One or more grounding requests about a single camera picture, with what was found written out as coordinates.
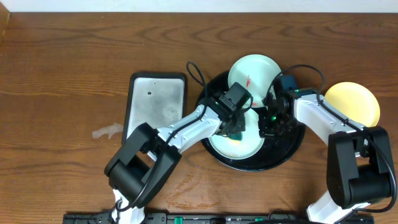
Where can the yellow plate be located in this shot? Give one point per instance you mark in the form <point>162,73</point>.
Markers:
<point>354,101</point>

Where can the mint plate with red stain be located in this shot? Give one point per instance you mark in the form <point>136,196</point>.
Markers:
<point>255,72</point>

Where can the black round tray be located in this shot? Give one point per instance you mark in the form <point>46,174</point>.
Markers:
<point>274,151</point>

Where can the green scrubbing sponge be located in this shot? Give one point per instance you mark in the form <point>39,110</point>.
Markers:
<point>234,138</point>

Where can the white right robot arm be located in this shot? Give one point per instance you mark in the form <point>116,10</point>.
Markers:
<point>360,174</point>

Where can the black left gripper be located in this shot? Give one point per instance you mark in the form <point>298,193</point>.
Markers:
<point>235,126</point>

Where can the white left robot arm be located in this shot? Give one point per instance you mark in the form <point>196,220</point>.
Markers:
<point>149,155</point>

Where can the black rectangular soapy tray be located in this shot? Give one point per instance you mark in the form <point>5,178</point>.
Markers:
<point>156,98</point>

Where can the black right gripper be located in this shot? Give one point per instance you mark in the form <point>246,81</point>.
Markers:
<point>265,130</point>

